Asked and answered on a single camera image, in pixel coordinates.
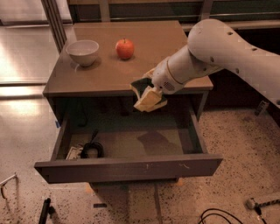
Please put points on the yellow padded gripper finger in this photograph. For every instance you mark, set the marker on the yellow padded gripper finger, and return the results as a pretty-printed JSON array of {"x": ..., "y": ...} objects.
[
  {"x": 149, "y": 74},
  {"x": 149, "y": 100}
]

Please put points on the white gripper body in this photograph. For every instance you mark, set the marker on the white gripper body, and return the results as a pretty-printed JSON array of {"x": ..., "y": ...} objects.
[{"x": 162, "y": 78}]

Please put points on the green and yellow sponge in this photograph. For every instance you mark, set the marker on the green and yellow sponge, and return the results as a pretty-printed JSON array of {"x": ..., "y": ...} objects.
[{"x": 138, "y": 86}]

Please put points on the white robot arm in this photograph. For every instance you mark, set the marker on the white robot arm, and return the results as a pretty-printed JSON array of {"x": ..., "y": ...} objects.
[{"x": 211, "y": 46}]

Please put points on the open grey top drawer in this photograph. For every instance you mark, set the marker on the open grey top drawer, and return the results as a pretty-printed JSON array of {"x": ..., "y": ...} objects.
[{"x": 121, "y": 144}]

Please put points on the white item in drawer corner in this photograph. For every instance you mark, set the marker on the white item in drawer corner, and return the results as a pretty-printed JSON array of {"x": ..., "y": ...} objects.
[{"x": 74, "y": 153}]

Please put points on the red apple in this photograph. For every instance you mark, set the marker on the red apple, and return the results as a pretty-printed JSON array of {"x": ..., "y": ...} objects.
[{"x": 124, "y": 48}]

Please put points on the white ceramic bowl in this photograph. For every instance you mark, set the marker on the white ceramic bowl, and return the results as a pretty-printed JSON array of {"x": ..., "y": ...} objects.
[{"x": 83, "y": 52}]

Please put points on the blue tape piece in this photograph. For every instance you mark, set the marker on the blue tape piece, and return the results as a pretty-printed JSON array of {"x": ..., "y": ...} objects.
[{"x": 57, "y": 124}]

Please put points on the black tool on floor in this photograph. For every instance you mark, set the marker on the black tool on floor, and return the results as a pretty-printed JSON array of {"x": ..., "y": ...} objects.
[{"x": 47, "y": 209}]

